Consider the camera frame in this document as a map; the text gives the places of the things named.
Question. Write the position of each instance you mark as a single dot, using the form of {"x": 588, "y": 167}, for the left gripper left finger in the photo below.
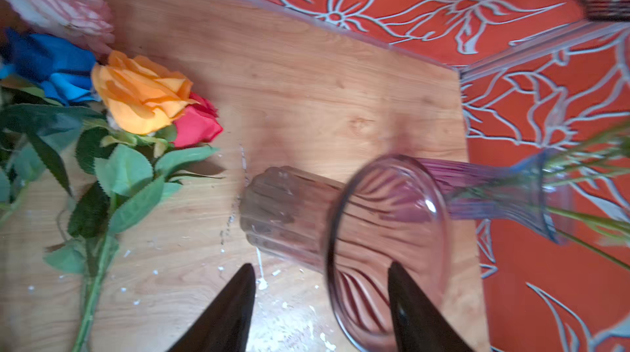
{"x": 225, "y": 324}

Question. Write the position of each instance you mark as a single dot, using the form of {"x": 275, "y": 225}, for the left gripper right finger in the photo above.
{"x": 418, "y": 324}

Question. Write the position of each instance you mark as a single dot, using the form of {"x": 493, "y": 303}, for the brown ribbed glass vase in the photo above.
{"x": 390, "y": 211}

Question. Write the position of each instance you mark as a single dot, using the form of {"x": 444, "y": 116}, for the purple ribbed glass vase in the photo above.
{"x": 523, "y": 193}

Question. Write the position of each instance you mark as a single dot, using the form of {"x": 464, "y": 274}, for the small magenta rose stem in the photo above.
{"x": 198, "y": 124}

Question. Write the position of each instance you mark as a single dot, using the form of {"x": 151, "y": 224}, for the orange rose stem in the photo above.
{"x": 135, "y": 164}

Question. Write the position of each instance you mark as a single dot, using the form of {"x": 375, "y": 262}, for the blue rose stem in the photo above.
{"x": 62, "y": 70}

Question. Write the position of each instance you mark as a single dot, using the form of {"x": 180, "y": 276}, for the pink rose bunch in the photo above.
{"x": 33, "y": 125}

